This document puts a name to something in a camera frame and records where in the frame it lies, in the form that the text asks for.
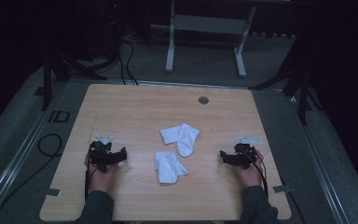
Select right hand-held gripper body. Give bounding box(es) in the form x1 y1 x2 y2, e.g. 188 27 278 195
228 134 263 171

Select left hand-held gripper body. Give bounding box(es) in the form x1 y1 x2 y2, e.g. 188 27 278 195
88 133 121 174

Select white sock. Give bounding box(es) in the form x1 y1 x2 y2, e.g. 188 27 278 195
154 150 190 185
159 122 201 159

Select person's right hand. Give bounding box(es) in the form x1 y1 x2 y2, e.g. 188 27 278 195
232 148 266 190

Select person's left hand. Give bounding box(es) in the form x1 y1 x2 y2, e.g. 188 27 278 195
84 154 119 196

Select black floor tape mark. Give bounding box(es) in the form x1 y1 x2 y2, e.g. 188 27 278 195
47 109 72 124

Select black tripod stand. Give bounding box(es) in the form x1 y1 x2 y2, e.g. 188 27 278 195
40 50 108 112
247 59 324 126

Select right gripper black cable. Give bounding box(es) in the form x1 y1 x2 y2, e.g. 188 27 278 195
243 148 269 198

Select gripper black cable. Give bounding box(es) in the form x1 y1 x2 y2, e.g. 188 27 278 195
83 157 100 201
243 148 269 198

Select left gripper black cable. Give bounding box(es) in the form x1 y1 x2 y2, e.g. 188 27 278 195
83 157 100 201

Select black floor cable loop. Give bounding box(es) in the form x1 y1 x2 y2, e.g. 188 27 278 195
0 133 63 224

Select metal floor rail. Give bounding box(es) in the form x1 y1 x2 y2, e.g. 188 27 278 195
287 92 352 224
0 81 71 224

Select black floor cables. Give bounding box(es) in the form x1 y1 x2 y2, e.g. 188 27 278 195
117 37 140 86

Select white metal table frame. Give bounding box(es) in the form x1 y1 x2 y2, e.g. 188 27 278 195
164 0 258 78

